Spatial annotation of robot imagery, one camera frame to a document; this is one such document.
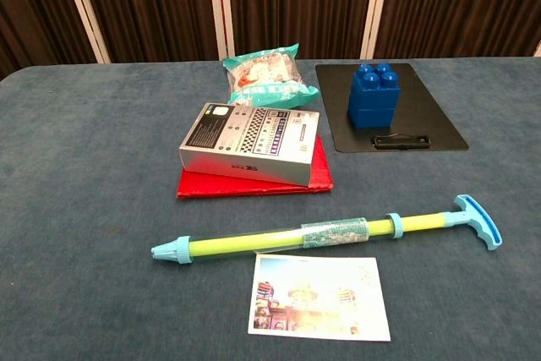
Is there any yellow and blue toy water pump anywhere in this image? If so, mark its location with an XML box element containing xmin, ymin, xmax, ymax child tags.
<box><xmin>150</xmin><ymin>194</ymin><xmax>504</xmax><ymax>265</ymax></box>

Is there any grey printed product box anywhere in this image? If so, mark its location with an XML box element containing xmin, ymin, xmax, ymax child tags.
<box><xmin>178</xmin><ymin>101</ymin><xmax>320</xmax><ymax>188</ymax></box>

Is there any flat red box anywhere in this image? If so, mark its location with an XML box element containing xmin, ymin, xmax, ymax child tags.
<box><xmin>175</xmin><ymin>134</ymin><xmax>335</xmax><ymax>201</ymax></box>

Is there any teal snack bag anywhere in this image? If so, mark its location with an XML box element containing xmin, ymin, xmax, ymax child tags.
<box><xmin>222</xmin><ymin>42</ymin><xmax>320</xmax><ymax>109</ymax></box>

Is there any blue building block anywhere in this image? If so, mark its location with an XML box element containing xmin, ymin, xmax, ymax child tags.
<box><xmin>347</xmin><ymin>63</ymin><xmax>401</xmax><ymax>129</ymax></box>

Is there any colourful photo postcard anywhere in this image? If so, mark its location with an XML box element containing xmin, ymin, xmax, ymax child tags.
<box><xmin>247</xmin><ymin>254</ymin><xmax>392</xmax><ymax>343</ymax></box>

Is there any black clipboard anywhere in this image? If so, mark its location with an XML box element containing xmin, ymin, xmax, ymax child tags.
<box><xmin>315</xmin><ymin>63</ymin><xmax>470</xmax><ymax>153</ymax></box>

